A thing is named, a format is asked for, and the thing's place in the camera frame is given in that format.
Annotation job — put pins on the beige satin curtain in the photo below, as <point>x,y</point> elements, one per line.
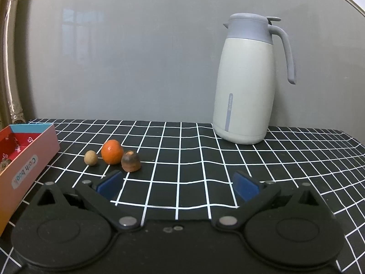
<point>8,62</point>

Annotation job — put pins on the small tan longan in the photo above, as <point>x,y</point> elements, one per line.
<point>90,157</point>

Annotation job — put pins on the orange tangerine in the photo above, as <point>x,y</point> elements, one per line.
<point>112,151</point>

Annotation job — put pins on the black white checked tablecloth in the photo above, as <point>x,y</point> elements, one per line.
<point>199,162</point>

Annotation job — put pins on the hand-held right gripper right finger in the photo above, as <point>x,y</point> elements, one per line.
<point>245,187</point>

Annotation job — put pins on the dark brown fruit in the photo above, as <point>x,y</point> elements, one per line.
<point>130,162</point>

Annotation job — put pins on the colourful cardboard box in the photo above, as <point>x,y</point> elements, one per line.
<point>31,159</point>

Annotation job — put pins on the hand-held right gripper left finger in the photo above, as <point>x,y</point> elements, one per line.
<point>109,185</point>

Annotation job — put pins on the white thermos jug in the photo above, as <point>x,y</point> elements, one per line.
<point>242,91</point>

